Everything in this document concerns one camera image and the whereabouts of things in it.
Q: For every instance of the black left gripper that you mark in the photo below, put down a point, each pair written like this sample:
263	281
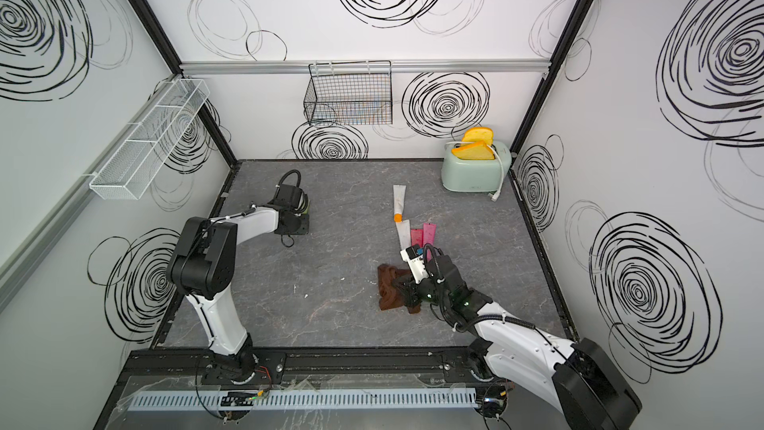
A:
304	224

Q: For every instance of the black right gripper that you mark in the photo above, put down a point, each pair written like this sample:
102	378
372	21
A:
410	293

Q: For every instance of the brown cloth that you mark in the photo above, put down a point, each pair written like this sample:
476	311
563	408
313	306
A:
389	282

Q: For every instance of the crimson pink toothpaste tube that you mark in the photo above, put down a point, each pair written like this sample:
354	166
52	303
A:
417	237

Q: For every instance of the magenta toothpaste tube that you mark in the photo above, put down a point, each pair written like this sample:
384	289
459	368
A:
429	234

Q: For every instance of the white pink-cap toothpaste tube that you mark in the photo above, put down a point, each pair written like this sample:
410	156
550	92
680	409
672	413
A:
404	234

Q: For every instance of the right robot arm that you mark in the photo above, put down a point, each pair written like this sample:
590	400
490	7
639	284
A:
576	378

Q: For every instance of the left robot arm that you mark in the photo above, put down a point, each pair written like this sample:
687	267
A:
203	264

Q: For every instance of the mint green toaster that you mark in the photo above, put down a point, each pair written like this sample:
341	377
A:
475	176

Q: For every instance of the yellow toast slice front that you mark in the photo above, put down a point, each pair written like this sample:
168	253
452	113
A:
478	151

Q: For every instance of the yellow toast slice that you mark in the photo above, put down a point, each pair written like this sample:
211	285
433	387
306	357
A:
478	151
483	135

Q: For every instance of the yellow toast slice back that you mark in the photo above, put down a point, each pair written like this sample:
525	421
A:
483	135

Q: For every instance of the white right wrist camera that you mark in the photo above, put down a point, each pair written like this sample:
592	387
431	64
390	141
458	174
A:
414	256

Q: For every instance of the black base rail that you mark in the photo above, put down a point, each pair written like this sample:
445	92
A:
280	366

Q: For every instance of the grey slotted cable duct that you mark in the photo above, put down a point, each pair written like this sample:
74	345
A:
305	399

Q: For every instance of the black wire wall basket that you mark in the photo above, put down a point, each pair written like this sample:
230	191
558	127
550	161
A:
349	93

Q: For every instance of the white wire wall basket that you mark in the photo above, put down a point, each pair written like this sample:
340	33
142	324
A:
167	136

